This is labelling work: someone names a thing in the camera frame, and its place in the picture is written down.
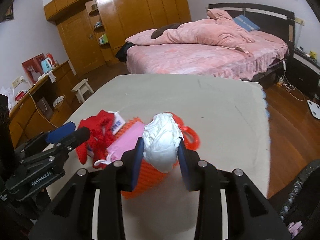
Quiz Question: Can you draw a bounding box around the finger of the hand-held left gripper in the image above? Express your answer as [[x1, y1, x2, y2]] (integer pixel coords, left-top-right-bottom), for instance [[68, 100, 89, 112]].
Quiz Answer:
[[14, 121, 76, 157], [19, 127, 91, 167]]

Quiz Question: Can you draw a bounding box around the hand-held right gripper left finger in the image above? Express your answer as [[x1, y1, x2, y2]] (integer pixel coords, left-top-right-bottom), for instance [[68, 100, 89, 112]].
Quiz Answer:
[[31, 137, 145, 240]]

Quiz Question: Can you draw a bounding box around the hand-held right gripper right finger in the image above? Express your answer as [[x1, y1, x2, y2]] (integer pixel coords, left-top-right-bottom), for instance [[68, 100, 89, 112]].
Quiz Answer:
[[176, 139, 292, 240]]

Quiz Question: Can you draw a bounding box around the red knitted glove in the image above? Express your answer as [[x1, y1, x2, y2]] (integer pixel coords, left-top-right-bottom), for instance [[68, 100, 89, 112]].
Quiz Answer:
[[75, 110, 118, 165]]

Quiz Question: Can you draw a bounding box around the orange foam net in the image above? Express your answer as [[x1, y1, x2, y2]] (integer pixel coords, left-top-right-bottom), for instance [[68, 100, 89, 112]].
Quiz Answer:
[[114, 121, 184, 199]]

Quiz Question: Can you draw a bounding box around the red plastic bag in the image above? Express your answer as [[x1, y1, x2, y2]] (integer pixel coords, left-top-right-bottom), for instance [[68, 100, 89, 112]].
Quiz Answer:
[[170, 112, 202, 152]]

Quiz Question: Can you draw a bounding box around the white paper ball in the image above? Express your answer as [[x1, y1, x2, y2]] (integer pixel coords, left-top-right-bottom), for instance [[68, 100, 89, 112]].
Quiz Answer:
[[142, 112, 184, 173]]

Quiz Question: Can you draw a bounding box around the pink wrapper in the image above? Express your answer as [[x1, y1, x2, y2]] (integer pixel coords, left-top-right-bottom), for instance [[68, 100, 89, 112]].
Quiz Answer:
[[287, 221, 304, 238]]

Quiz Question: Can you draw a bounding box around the black bag-lined waste bin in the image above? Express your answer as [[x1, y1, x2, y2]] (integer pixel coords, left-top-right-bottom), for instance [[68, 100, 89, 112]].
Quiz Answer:
[[279, 159, 320, 240]]

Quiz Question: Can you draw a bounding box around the grey paper bag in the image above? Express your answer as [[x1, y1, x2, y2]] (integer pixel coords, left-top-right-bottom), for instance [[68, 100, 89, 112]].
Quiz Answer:
[[36, 97, 54, 120]]

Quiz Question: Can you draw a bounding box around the wooden sideboard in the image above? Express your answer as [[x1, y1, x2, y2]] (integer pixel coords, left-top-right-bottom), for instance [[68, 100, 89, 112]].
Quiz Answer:
[[9, 60, 77, 145]]

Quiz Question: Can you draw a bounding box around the white wooden stool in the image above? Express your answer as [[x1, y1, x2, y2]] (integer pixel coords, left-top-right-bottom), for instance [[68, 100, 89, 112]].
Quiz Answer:
[[71, 78, 95, 103]]

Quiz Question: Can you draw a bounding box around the light blue kettle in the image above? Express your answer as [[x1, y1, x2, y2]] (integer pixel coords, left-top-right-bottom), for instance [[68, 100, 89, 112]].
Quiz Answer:
[[41, 57, 53, 73]]

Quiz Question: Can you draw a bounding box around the black clothing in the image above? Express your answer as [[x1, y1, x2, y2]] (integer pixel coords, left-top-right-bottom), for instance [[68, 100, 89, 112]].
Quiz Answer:
[[115, 42, 135, 62]]

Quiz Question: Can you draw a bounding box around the pink frilled bed sheet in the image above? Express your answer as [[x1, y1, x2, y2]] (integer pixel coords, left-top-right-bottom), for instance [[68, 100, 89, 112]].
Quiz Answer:
[[125, 30, 290, 80]]

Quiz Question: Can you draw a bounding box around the dark brown cushion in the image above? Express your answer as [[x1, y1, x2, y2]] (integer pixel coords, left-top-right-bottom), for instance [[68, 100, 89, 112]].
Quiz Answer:
[[151, 23, 180, 40]]

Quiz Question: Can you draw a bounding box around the pink duvet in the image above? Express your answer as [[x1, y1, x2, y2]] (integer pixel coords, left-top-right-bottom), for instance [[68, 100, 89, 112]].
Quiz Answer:
[[125, 8, 256, 53]]

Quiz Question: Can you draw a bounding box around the wooden wardrobe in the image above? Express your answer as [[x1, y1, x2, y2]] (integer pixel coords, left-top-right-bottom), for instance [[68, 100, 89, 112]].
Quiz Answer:
[[44, 0, 193, 78]]

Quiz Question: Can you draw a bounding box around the white bathroom scale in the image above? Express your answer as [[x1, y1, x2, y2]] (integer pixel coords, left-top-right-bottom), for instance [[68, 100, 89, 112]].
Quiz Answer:
[[307, 99, 320, 121]]

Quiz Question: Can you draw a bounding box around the dark nightstand white stripe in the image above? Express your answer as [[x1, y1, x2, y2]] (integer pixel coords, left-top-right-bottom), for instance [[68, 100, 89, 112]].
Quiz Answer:
[[287, 47, 320, 100]]

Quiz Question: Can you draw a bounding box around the blue pillow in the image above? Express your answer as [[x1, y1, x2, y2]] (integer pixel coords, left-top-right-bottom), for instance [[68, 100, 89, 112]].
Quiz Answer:
[[232, 14, 260, 32]]

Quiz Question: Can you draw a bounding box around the dark wooden bed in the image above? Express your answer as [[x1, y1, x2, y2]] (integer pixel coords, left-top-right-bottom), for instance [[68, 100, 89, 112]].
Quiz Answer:
[[116, 3, 296, 90]]

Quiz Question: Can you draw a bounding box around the yellow cable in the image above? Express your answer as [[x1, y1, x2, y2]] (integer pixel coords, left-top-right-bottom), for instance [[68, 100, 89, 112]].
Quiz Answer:
[[27, 91, 58, 128]]

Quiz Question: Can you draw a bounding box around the large red photo frame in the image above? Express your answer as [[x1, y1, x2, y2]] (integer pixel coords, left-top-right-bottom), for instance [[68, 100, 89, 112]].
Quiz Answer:
[[22, 58, 42, 84]]

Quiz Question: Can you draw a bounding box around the white floor cable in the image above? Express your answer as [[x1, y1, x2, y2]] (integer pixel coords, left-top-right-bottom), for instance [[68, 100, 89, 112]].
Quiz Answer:
[[281, 75, 306, 102]]

